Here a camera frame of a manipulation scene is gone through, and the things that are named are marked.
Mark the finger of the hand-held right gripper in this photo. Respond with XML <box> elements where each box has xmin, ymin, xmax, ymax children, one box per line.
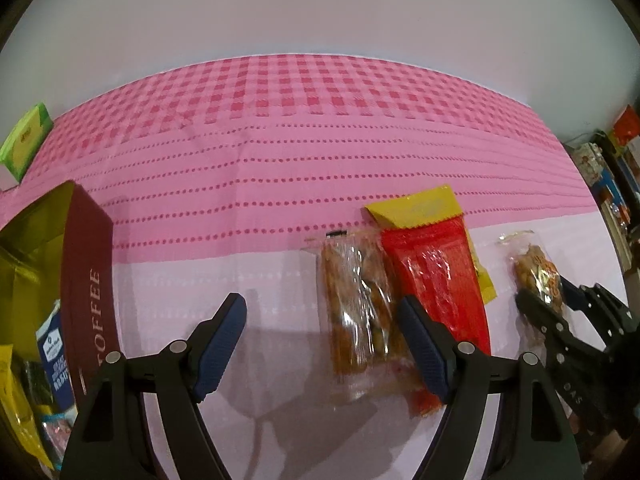
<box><xmin>559</xmin><ymin>275</ymin><xmax>632</xmax><ymax>323</ymax></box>
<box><xmin>515</xmin><ymin>292</ymin><xmax>576</xmax><ymax>356</ymax></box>

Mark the clear fried twists packet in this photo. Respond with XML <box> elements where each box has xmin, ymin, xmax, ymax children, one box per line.
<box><xmin>497</xmin><ymin>230</ymin><xmax>568</xmax><ymax>351</ymax></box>

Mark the plain yellow snack packet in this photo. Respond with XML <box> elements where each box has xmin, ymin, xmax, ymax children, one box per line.
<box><xmin>363</xmin><ymin>185</ymin><xmax>497</xmax><ymax>306</ymax></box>

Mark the cluttered shelf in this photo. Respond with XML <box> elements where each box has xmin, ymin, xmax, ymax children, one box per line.
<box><xmin>565</xmin><ymin>105</ymin><xmax>640</xmax><ymax>276</ymax></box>

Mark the pink checked tablecloth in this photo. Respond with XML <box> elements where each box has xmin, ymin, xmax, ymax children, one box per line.
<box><xmin>0</xmin><ymin>55</ymin><xmax>631</xmax><ymax>480</ymax></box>

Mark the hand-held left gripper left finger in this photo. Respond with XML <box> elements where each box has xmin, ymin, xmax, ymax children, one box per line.
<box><xmin>60</xmin><ymin>292</ymin><xmax>248</xmax><ymax>480</ymax></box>

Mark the small dark seaweed packet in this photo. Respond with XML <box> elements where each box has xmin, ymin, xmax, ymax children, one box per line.
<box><xmin>22</xmin><ymin>360</ymin><xmax>53</xmax><ymax>406</ymax></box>

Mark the red snack packet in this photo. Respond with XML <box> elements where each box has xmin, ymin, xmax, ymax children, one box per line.
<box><xmin>380</xmin><ymin>217</ymin><xmax>493</xmax><ymax>416</ymax></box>

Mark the blue cracker packet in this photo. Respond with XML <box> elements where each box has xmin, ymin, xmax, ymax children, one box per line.
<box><xmin>35</xmin><ymin>300</ymin><xmax>81</xmax><ymax>461</ymax></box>

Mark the yellow plant print snack packet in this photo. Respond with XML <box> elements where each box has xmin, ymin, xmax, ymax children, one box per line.
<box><xmin>0</xmin><ymin>344</ymin><xmax>55</xmax><ymax>471</ymax></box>

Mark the maroon coffee box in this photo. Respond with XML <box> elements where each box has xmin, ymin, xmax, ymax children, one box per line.
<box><xmin>0</xmin><ymin>180</ymin><xmax>115</xmax><ymax>411</ymax></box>

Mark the clear fried sticks packet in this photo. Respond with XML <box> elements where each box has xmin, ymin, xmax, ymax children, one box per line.
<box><xmin>305</xmin><ymin>230</ymin><xmax>426</xmax><ymax>401</ymax></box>

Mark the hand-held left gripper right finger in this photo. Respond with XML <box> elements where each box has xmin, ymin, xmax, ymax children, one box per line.
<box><xmin>397</xmin><ymin>295</ymin><xmax>586</xmax><ymax>480</ymax></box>

